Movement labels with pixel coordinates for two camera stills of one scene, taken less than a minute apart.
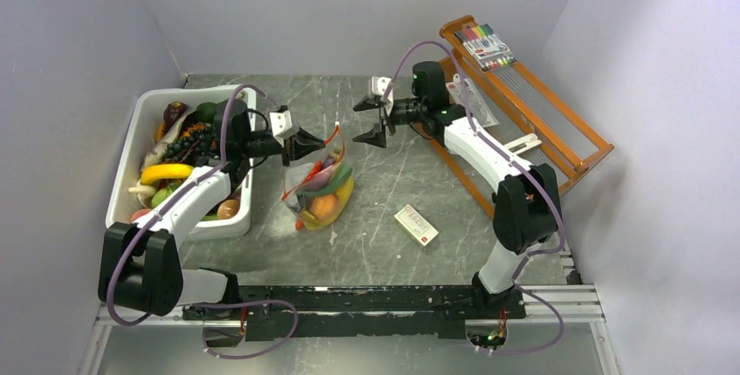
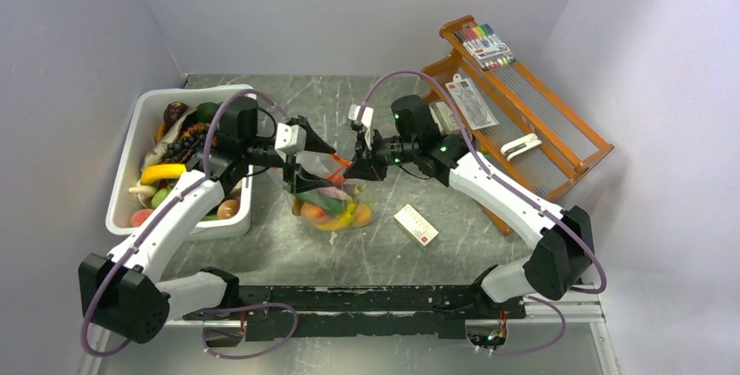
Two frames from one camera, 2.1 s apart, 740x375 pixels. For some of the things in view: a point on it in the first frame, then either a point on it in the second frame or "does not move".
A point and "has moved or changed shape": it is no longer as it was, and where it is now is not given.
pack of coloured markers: [486, 47] does not move
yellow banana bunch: [311, 222] → [343, 221]
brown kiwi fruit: [227, 208] does not move
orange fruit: [324, 206] → [363, 213]
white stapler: [523, 144] does not move
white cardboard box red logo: [414, 223] does not move
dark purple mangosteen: [172, 112] does not move
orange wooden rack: [489, 86] does not move
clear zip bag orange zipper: [325, 191] has moved or changed shape
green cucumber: [341, 175] → [331, 206]
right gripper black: [377, 136] → [366, 165]
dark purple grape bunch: [196, 146] does not move
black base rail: [431, 311] does not move
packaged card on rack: [478, 107] does not move
